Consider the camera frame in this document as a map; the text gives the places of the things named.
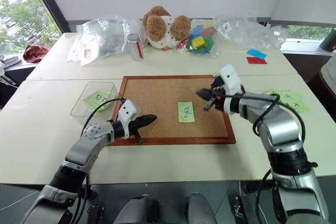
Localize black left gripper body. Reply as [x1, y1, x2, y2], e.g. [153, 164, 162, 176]
[127, 116, 144, 137]

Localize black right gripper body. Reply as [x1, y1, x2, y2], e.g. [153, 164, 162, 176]
[211, 77, 227, 109]

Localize green sticky note with scribble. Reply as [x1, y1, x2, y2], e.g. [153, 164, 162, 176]
[177, 101, 196, 123]

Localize plain green sticky note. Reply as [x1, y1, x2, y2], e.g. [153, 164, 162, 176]
[89, 92, 117, 112]

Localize green note with triangle drawings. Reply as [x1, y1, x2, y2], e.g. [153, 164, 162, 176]
[83, 90, 110, 106]

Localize red paper note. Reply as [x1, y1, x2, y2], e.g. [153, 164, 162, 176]
[246, 56, 268, 65]

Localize blue paper note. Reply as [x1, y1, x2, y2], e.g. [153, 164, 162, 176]
[246, 48, 268, 60]

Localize clear plastic box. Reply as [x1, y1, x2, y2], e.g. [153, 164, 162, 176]
[70, 81, 117, 118]

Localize green note with black marks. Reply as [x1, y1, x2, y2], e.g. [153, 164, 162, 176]
[282, 99, 312, 115]
[264, 88, 303, 104]

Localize wood-framed cork board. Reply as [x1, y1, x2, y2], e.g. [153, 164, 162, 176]
[107, 74, 237, 146]

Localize plastic bag of coloured blocks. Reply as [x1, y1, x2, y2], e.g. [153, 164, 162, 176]
[176, 18, 219, 59]

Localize large crumpled clear plastic bag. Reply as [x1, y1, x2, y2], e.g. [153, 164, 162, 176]
[213, 12, 287, 50]

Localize dark rounded grey shape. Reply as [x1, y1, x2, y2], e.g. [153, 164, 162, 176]
[186, 191, 211, 224]
[114, 194, 161, 224]

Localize clear jar with red label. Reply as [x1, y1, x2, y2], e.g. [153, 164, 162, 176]
[126, 33, 145, 62]

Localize brown and white plush toy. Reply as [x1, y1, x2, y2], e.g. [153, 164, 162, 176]
[142, 5, 192, 51]

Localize clear bag with dark contents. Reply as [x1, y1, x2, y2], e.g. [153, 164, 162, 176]
[78, 15, 130, 58]

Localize clear bag with red-edged label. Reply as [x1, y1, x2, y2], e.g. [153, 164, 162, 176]
[66, 23, 100, 67]

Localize dark green cup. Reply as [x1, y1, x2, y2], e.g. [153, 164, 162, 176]
[319, 27, 336, 52]

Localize dark red cloth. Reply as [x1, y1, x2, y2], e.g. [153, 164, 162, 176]
[23, 44, 50, 63]

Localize grey flat object on sill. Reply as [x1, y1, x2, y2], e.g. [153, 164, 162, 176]
[0, 55, 22, 69]

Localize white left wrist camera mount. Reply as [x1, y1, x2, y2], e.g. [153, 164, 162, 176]
[117, 99, 141, 140]

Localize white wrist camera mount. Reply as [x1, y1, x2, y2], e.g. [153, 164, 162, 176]
[117, 99, 141, 140]
[213, 64, 244, 97]

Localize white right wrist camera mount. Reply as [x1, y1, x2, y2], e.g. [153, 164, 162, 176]
[213, 64, 244, 97]

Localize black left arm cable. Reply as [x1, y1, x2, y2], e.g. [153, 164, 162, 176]
[70, 98, 127, 224]

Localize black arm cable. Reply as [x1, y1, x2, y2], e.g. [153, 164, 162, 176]
[225, 93, 307, 142]
[70, 98, 127, 224]

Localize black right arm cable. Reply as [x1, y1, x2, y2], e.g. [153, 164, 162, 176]
[225, 93, 307, 142]

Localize dark window frame post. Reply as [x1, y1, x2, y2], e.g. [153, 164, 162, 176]
[25, 0, 72, 35]

